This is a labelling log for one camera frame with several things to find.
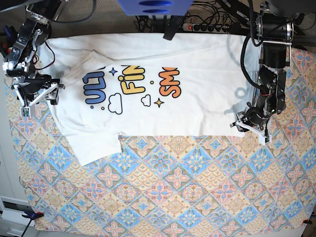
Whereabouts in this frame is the white power strip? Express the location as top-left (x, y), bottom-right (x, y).
top-left (182, 23), bottom-right (230, 34)

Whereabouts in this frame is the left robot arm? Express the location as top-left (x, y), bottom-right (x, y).
top-left (230, 0), bottom-right (294, 132)

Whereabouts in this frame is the blue box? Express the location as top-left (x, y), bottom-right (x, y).
top-left (117, 0), bottom-right (194, 16)

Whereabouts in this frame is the white printed T-shirt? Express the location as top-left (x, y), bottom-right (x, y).
top-left (40, 33), bottom-right (254, 165)

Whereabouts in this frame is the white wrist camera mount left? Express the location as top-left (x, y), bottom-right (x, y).
top-left (244, 124), bottom-right (272, 146)

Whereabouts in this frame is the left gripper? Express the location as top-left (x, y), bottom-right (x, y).
top-left (230, 102), bottom-right (272, 132)

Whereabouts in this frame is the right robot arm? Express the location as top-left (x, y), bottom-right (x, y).
top-left (0, 0), bottom-right (66, 107)

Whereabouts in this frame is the orange black clamp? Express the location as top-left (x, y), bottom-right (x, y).
top-left (22, 211), bottom-right (44, 220)

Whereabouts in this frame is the black remote-like bar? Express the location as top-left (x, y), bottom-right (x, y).
top-left (163, 15), bottom-right (185, 40)

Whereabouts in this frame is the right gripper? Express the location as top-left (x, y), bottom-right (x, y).
top-left (11, 74), bottom-right (65, 105)

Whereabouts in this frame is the patterned tablecloth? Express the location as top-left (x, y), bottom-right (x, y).
top-left (2, 49), bottom-right (316, 237)

